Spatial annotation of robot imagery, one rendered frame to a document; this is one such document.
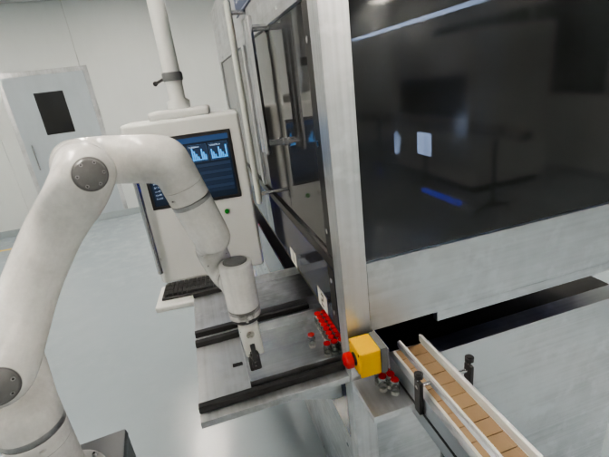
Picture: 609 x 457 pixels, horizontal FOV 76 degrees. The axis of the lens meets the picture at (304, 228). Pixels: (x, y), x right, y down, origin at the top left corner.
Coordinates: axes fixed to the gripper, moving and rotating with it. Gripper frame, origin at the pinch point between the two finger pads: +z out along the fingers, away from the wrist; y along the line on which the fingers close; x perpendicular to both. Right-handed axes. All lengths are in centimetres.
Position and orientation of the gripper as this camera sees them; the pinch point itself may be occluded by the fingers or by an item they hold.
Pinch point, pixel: (255, 362)
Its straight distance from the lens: 116.5
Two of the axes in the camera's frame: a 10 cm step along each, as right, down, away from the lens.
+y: -2.9, -3.1, 9.1
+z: 1.2, 9.3, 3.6
